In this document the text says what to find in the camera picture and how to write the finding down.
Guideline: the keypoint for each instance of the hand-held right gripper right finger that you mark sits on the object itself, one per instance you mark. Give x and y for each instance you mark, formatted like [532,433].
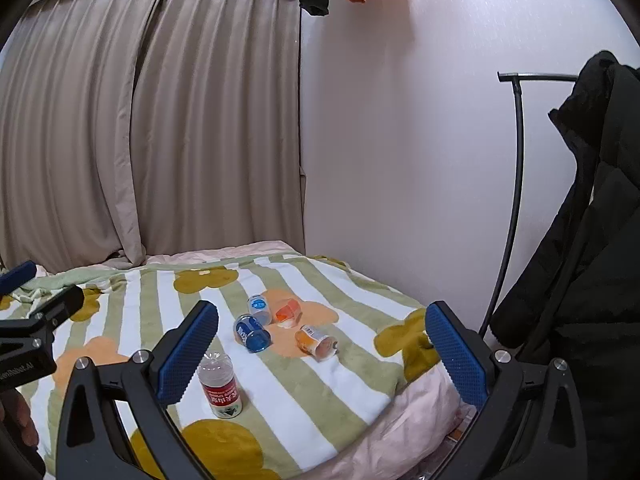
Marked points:
[457,355]

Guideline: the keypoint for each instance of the clear cup red label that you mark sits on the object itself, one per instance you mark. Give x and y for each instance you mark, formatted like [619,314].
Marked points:
[220,385]

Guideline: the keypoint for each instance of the orange translucent cup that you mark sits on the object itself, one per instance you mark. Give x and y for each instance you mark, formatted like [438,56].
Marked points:
[287,312]

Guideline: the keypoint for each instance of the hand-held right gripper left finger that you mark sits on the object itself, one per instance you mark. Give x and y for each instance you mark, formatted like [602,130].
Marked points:
[182,355]

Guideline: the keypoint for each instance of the person's left hand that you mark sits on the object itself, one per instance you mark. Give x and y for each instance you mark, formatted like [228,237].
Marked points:
[17,412]

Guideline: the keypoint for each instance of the dark blue cup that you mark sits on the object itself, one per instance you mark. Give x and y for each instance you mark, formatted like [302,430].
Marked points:
[250,335]

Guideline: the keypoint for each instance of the beige curtain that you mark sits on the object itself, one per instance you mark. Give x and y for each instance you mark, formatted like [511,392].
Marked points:
[150,125]

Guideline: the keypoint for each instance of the black padded jacket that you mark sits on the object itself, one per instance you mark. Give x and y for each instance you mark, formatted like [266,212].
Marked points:
[590,260]

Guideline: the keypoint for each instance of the striped flower blanket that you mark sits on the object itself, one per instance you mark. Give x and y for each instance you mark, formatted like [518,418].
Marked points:
[310,395]

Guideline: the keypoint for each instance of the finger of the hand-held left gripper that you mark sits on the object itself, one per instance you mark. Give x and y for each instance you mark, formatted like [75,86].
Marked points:
[60,305]
[15,279]

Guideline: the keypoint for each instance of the black clothes rack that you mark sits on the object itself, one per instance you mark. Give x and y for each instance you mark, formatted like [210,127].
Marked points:
[520,125]

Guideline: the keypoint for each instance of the clear cup blue label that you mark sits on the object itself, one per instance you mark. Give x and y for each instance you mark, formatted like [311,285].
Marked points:
[258,306]

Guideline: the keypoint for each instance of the clear cup orange label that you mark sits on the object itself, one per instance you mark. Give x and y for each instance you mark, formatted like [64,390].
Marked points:
[312,341]

